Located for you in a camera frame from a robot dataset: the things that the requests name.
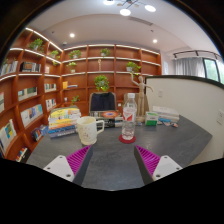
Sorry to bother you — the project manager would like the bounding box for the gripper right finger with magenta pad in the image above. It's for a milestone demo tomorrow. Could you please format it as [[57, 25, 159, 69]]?
[[134, 145, 182, 185]]

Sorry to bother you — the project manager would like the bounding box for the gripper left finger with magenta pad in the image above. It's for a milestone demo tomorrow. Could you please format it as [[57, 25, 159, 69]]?
[[44, 145, 93, 186]]

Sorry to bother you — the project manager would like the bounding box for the clear plastic water bottle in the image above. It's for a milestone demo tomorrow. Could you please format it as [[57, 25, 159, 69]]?
[[122, 93, 137, 140]]

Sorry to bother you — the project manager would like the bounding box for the red round coaster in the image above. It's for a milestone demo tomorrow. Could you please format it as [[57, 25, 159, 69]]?
[[119, 135, 136, 144]]

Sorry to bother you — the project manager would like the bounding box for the cream ceramic mug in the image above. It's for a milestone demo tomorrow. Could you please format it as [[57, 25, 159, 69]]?
[[77, 116, 104, 145]]

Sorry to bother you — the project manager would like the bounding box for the stack of colourful books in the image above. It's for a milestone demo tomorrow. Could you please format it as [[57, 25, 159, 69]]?
[[48, 106, 81, 138]]

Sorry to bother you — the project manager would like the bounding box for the small green white box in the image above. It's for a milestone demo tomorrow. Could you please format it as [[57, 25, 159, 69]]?
[[145, 112, 159, 126]]

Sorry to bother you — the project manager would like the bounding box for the stack of white books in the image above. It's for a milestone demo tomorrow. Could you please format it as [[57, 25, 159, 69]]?
[[153, 106, 179, 122]]

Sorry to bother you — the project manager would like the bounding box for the book with orange cover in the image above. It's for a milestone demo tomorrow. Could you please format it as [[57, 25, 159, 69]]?
[[89, 110, 124, 120]]

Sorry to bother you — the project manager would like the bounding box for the black office chair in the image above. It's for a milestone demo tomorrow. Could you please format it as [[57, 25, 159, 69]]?
[[89, 92, 117, 115]]

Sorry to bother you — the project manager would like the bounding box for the wooden artist mannequin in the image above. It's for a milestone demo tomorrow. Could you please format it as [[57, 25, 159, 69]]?
[[131, 73, 153, 122]]

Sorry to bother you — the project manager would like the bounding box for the potted plant centre shelf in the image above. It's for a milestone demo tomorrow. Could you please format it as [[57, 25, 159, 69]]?
[[94, 75, 109, 92]]

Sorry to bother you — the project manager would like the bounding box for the potted plant shelf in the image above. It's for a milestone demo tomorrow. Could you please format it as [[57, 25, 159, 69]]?
[[126, 61, 141, 74], [94, 75, 109, 92]]

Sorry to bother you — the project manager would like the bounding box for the potted plant right shelf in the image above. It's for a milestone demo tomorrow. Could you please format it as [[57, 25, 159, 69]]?
[[126, 61, 141, 74]]

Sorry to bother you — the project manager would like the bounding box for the grey window curtain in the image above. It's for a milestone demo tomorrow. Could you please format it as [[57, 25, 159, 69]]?
[[174, 57, 205, 78]]

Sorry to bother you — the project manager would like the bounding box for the potted plant upper left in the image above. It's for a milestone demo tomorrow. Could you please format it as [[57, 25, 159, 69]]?
[[29, 38, 44, 52]]

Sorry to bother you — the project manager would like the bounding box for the ceiling chandelier lamp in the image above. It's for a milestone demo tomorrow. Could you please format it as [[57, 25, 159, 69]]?
[[103, 0, 156, 16]]

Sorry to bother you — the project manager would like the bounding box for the wooden bookshelf wall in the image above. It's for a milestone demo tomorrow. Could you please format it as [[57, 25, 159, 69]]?
[[0, 28, 161, 160]]

